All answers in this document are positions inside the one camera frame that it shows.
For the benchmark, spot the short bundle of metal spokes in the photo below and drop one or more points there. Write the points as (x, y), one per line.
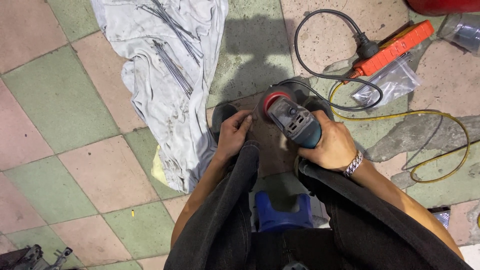
(171, 68)

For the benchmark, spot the person's left black shoe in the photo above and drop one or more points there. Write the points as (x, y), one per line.
(223, 116)

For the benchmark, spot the red cylinder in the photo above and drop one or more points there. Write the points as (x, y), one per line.
(442, 5)

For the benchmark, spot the dirty white cloth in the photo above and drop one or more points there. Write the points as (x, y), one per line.
(168, 108)

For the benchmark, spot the clear plastic bag of spokes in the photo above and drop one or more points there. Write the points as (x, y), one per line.
(395, 83)

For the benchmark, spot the pale yellow cloth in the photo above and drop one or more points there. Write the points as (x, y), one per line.
(159, 168)

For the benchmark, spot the person's right black shoe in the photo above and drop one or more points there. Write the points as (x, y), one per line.
(317, 104)

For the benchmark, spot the blue grey angle grinder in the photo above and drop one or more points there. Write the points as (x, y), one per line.
(290, 116)

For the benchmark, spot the white sheet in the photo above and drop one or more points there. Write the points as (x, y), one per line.
(470, 258)

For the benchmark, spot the grey metal tool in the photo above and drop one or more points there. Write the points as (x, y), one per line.
(33, 258)

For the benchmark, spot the person's right hand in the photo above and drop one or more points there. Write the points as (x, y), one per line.
(333, 144)

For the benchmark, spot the person's black trousers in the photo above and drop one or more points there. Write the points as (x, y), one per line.
(225, 213)

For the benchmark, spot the thin metal spoke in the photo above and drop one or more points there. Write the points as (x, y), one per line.
(255, 110)

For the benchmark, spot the clear plastic container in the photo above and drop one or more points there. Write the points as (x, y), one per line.
(463, 32)

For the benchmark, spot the orange power strip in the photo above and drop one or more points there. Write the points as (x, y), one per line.
(397, 45)

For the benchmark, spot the shiny foil packet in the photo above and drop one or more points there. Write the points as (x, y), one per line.
(440, 218)

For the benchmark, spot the person's black shoe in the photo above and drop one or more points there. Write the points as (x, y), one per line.
(223, 116)
(317, 104)

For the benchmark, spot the person's left hand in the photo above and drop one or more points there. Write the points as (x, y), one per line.
(230, 137)

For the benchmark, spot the long bundle of metal spokes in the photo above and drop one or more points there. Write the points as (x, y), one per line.
(176, 28)

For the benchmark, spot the blue plastic stool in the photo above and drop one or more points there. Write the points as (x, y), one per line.
(279, 215)

